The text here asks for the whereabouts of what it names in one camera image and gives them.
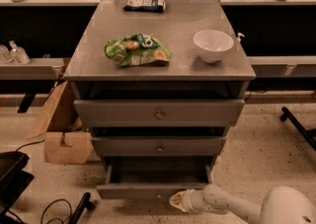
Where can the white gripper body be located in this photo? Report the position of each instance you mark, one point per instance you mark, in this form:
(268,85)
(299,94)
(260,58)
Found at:
(188,201)

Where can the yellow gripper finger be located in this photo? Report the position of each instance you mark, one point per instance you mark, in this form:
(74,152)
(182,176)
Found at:
(176,200)

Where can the grey bottom drawer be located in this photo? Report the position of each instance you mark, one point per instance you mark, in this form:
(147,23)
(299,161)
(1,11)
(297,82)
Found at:
(154,177)

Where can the grey drawer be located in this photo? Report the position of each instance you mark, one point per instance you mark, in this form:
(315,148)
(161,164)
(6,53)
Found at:
(162,113)
(158,146)
(154,177)

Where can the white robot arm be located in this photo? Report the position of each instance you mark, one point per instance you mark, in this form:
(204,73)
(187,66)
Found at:
(281,205)

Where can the grey drawer cabinet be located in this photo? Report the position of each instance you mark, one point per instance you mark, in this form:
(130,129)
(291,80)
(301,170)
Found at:
(186,77)

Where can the grey top drawer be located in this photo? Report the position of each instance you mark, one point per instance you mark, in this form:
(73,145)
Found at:
(162,113)

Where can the grey middle drawer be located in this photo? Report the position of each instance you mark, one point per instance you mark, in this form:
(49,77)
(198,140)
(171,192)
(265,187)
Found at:
(158,146)

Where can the black caster leg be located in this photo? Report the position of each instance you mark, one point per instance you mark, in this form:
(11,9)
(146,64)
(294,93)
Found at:
(85,203)

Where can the brown cardboard box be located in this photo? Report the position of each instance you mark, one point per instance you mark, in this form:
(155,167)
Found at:
(57,114)

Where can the black bar foot right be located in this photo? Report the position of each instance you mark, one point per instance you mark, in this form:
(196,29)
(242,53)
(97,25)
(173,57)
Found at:
(308,134)

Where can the green chip bag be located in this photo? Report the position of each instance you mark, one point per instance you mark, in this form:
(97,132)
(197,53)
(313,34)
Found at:
(135,50)

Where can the white bowl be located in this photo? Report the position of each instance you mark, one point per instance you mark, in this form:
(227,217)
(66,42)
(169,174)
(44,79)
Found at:
(212,45)

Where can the black chair base left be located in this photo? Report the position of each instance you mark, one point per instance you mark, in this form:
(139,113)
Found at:
(13,181)

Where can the white pump bottle top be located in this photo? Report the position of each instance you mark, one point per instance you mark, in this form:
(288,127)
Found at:
(240,36)

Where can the blue white snack bag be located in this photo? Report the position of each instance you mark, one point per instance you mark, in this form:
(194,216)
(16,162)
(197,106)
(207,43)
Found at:
(145,5)

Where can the clear sanitizer bottle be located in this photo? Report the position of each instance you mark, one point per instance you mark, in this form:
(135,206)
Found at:
(18,53)

